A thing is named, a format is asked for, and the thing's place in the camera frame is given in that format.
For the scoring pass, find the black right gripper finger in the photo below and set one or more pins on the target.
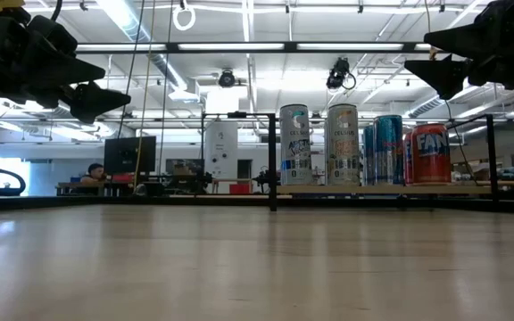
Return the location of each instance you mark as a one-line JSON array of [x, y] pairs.
[[446, 73], [466, 41]]

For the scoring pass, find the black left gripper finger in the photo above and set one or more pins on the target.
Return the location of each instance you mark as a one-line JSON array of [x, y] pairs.
[[60, 71], [94, 101]]

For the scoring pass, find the orange-red Fanta can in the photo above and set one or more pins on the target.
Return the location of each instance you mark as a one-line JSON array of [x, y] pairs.
[[432, 156], [408, 160]]

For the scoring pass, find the blue silver Red Bull can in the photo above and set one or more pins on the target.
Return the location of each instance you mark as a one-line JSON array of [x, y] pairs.
[[388, 151], [368, 156]]

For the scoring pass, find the white Celsius Tropical Vibe can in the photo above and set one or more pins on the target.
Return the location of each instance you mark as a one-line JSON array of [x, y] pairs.
[[325, 156], [343, 151]]

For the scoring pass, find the white Celsius Arctic Vibe can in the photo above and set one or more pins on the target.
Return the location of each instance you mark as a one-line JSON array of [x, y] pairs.
[[295, 151]]

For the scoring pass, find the black computer monitor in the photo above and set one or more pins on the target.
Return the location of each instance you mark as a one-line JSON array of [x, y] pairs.
[[130, 155]]

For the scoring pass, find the person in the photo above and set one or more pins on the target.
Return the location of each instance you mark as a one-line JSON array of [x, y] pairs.
[[94, 171]]

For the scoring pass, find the round black ceiling fixture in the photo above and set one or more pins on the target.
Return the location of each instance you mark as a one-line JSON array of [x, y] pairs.
[[226, 79]]

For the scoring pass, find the white cabinet machine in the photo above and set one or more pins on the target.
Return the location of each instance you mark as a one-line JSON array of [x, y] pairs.
[[221, 151]]

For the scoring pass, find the red box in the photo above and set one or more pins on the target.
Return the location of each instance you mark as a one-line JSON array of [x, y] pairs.
[[240, 189]]

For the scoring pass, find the black aluminium rig frame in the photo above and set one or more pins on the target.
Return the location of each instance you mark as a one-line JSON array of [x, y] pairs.
[[105, 203]]

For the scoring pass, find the black overhead camera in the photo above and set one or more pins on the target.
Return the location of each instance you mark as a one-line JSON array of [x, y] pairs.
[[338, 73]]

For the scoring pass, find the wooden shelf with black frame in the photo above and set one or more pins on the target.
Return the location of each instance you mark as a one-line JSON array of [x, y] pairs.
[[373, 189]]

